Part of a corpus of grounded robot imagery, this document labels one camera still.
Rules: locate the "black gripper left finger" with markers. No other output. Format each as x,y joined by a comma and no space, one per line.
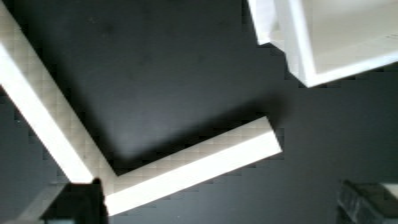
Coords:
68,204

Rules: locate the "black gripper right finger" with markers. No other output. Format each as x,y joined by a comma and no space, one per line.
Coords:
367,203

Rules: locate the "white drawer cabinet housing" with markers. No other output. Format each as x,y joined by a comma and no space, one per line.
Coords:
336,34

